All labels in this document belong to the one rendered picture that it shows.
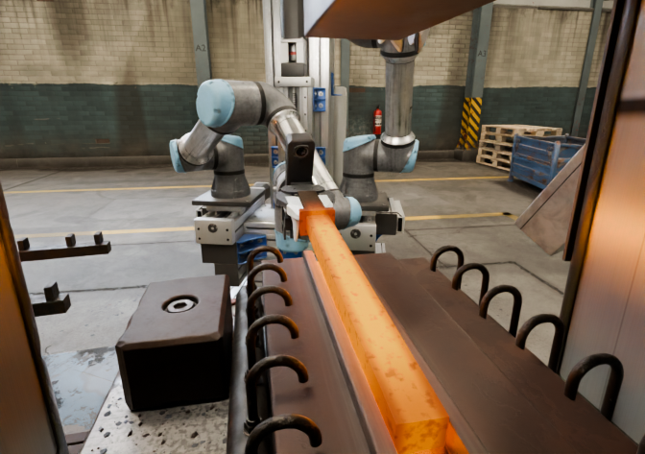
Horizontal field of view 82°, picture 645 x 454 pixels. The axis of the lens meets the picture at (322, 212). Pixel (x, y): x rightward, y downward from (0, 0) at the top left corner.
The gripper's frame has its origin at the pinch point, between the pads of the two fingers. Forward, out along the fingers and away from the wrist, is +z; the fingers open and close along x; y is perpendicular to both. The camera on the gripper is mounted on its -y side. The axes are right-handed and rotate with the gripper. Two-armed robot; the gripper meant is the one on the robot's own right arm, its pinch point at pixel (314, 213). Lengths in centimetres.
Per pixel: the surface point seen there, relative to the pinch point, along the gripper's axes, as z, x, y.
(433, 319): 23.3, -6.2, 2.3
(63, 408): -10, 42, 36
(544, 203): -2.2, -38.5, 0.8
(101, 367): -20, 39, 36
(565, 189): 0.2, -39.6, -2.0
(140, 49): -708, 190, -89
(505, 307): -119, -135, 103
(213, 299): 14.8, 12.4, 3.6
